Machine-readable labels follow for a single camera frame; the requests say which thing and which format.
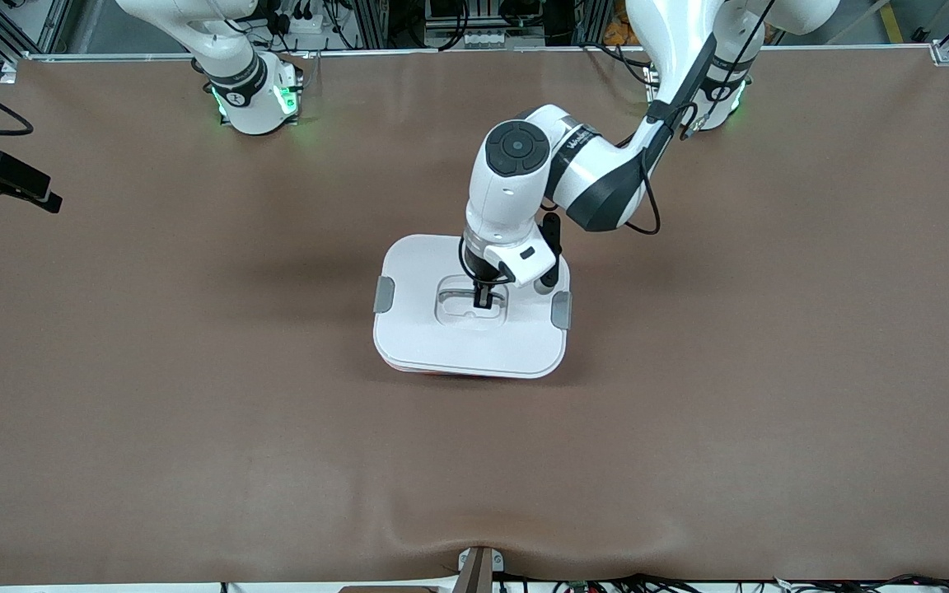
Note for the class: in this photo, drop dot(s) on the brown table mat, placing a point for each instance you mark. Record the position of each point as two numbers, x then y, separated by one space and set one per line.
474 461

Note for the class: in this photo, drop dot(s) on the white socket strip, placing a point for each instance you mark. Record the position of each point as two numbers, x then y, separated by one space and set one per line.
483 39

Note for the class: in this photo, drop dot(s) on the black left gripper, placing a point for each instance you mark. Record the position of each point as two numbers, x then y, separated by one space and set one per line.
486 274

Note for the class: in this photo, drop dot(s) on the pink translucent plastic box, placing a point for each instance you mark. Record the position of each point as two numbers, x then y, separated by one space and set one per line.
425 371

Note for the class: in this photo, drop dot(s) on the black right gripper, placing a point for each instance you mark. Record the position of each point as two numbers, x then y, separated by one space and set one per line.
3 175

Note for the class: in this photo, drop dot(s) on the metal table edge bracket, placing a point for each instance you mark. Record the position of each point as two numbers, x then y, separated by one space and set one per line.
479 572

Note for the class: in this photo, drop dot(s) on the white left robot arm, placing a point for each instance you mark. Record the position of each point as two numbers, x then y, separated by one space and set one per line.
507 206

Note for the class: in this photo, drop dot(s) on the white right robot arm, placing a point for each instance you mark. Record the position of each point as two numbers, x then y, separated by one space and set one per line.
252 115

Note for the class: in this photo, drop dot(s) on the white box lid grey latches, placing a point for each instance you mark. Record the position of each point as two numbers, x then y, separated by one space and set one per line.
466 346

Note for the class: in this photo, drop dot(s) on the orange bread pile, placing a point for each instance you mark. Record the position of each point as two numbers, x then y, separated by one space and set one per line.
621 35

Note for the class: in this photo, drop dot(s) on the white power strip with plugs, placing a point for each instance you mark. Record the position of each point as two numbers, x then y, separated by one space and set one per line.
306 23

